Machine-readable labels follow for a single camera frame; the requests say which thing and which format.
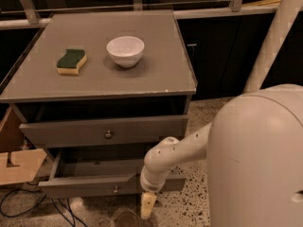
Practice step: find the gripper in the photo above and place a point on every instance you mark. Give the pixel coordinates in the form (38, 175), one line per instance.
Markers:
(150, 183)

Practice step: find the grey drawer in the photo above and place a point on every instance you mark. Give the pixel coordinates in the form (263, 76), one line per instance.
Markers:
(83, 172)
(100, 132)

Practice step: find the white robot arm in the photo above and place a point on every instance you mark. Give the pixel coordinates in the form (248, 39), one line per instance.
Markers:
(254, 154)

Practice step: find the grey drawer cabinet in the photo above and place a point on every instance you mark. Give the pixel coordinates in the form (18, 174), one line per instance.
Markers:
(160, 84)

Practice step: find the grey top drawer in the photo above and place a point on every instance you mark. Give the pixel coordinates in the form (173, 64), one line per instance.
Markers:
(100, 132)

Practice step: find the floor drain cover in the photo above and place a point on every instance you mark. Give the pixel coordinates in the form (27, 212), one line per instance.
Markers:
(126, 219)

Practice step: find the wooden board cutout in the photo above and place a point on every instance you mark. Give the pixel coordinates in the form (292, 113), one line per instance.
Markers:
(16, 165)

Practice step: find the white ceramic bowl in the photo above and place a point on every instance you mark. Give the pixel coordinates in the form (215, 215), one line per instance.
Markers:
(126, 51)

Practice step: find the green yellow sponge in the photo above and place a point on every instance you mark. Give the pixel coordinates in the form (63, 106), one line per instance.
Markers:
(71, 62)

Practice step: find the metal railing frame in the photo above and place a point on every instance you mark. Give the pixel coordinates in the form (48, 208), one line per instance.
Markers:
(19, 14)

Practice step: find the white slanted post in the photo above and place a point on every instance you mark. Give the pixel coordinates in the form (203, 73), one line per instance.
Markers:
(283, 20)

